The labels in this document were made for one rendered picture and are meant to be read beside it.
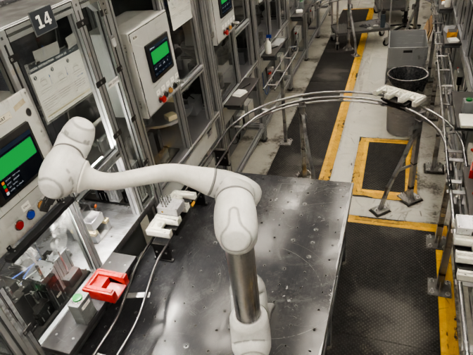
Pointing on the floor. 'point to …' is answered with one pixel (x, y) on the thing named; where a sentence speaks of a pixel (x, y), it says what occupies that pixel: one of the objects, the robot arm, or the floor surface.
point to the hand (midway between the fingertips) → (46, 204)
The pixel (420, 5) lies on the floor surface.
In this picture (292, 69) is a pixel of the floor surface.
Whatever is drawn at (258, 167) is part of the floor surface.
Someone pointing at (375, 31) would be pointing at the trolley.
